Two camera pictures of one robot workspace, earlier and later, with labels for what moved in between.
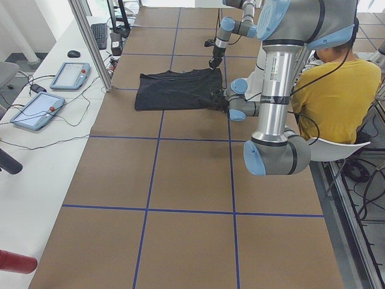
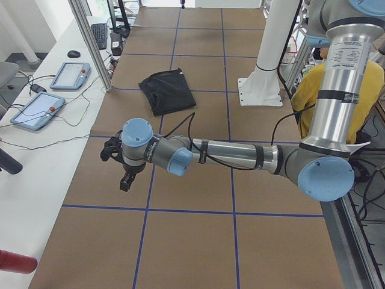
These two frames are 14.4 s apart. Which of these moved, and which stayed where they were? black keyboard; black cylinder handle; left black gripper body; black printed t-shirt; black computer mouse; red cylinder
Moved: black printed t-shirt; left black gripper body
Stayed: red cylinder; black computer mouse; black keyboard; black cylinder handle
